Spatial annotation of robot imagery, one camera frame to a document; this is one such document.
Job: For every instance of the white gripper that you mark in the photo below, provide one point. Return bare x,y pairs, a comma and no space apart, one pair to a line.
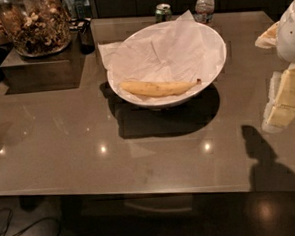
291,34

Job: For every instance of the white paper liner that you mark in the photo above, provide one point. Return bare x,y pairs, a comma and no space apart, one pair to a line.
163,55

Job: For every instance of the clear plastic water bottle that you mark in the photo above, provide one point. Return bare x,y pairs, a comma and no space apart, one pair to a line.
204,10

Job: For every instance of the white bowl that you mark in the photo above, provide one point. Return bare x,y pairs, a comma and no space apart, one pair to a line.
160,102

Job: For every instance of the dark square pedestal block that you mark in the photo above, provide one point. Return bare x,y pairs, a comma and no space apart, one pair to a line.
56,72

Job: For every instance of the black small container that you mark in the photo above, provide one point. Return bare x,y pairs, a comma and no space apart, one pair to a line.
85,35

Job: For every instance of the green soda can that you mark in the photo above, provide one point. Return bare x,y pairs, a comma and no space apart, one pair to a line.
163,13

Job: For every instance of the yellow banana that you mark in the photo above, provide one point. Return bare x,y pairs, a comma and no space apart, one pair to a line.
158,89

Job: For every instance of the large glass snack jar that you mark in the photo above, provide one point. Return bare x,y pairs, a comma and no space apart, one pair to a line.
36,27

